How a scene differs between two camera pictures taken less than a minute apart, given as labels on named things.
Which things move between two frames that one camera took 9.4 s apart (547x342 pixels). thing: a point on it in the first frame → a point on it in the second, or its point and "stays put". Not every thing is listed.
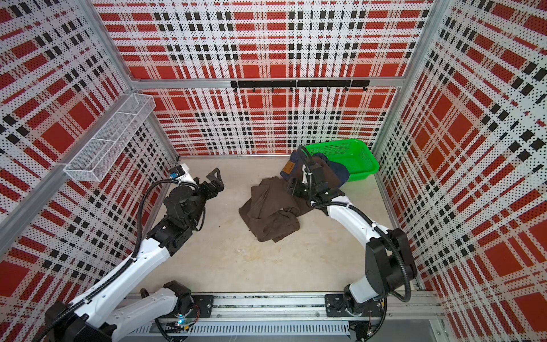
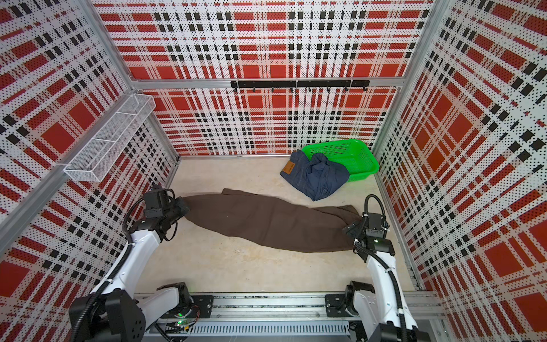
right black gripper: [295, 187] → [354, 229]
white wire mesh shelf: [94, 160] stays put
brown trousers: [271, 213] → [280, 223]
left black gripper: [211, 193] → [183, 207]
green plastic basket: [351, 153] stays put
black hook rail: [300, 83] stays put
